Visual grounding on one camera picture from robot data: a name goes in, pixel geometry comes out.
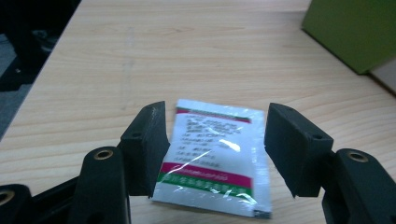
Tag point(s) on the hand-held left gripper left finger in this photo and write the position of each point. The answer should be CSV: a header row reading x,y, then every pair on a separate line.
x,y
141,149

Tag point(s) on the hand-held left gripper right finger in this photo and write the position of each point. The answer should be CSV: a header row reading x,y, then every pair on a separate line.
x,y
299,149

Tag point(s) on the white packet with red-green stripes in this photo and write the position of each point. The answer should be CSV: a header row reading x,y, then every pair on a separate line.
x,y
214,161

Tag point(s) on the green drawer box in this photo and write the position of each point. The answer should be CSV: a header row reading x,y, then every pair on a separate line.
x,y
355,29

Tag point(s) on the black stand with flat base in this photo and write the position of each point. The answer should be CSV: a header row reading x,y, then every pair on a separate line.
x,y
15,73

